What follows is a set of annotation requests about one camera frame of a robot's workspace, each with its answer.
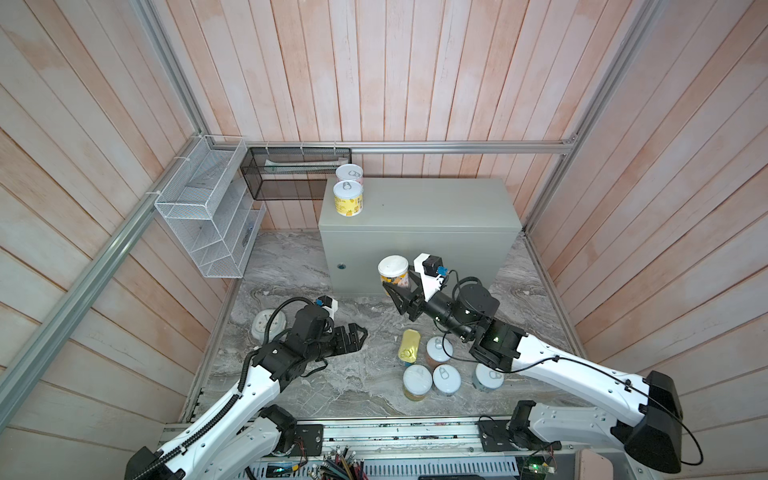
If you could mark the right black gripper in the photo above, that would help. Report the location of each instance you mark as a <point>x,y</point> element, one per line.
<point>411,299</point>

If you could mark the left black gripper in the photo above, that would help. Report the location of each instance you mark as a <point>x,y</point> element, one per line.
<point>354,345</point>

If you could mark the yellow can plain lid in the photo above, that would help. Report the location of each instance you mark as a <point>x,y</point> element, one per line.
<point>394,269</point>

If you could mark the yellow oval sardine tin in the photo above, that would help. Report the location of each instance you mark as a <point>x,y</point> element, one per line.
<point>409,346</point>

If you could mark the orange can plain lid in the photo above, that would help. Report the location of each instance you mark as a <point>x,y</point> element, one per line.
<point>417,382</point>

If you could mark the yellow label white-lid can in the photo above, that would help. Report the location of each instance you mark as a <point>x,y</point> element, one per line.
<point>348,198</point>

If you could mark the pink label white can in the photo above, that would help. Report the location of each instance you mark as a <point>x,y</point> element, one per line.
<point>350,172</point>

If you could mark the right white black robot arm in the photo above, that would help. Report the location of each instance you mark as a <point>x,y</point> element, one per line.
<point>642,415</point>

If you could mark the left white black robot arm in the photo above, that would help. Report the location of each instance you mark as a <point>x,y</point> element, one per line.
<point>245,423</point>

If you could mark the brown label pull-tab can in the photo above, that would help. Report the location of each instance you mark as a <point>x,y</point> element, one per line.
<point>438,351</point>

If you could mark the blue label pull-tab can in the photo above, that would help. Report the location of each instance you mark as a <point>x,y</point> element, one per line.
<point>446,380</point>

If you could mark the small white round clock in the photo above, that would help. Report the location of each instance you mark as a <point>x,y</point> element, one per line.
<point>258,326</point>

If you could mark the grey metal cabinet box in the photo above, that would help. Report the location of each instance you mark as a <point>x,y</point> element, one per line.
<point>470,223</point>

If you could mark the teal label pull-tab can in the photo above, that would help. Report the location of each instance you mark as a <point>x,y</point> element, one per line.
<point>486,379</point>

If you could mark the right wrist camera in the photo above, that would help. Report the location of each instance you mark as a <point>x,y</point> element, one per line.
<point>432,274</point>

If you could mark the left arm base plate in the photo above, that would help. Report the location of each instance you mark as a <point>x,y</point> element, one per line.
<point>309,439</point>

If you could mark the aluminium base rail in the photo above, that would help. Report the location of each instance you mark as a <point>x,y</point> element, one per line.
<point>410,448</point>

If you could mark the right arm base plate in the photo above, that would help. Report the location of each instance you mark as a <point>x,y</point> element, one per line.
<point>496,436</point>

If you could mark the black mesh wall basket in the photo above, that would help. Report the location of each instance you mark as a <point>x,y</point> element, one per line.
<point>291,173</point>

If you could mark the white wire mesh shelf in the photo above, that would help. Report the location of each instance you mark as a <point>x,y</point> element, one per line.
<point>208,206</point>

